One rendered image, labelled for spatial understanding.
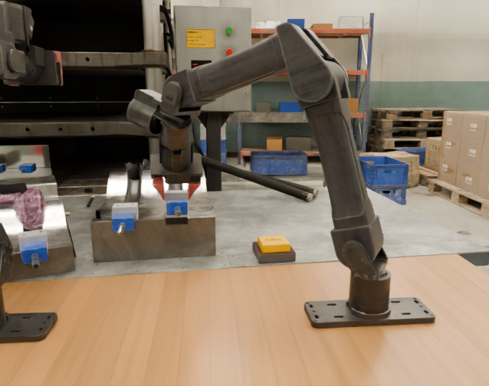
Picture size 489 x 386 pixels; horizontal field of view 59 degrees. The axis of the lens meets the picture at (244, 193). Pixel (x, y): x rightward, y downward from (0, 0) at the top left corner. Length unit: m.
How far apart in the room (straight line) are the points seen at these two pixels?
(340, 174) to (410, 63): 7.43
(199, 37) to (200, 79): 1.03
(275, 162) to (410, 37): 4.12
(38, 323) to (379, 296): 0.53
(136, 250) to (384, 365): 0.55
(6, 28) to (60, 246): 0.40
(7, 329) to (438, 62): 7.91
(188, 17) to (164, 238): 1.05
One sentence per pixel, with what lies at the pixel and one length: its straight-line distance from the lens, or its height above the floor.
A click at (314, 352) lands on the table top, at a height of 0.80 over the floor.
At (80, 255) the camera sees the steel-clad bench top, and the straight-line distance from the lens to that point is 1.04.
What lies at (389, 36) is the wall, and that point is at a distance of 8.00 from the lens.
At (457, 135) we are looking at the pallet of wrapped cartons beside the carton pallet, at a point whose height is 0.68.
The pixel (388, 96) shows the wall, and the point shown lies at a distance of 7.97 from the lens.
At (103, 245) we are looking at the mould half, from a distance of 0.97.
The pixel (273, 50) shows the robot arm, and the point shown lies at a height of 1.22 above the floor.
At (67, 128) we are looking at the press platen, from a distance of 1.76.
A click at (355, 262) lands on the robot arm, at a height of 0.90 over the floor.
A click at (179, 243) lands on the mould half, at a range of 0.96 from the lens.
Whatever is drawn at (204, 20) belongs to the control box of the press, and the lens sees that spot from 1.80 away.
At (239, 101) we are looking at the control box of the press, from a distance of 1.79.
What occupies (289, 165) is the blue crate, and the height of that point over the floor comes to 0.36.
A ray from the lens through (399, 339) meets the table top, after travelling 0.71.
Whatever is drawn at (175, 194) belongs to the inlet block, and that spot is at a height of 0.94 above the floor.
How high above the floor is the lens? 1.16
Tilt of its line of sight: 13 degrees down
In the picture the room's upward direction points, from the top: straight up
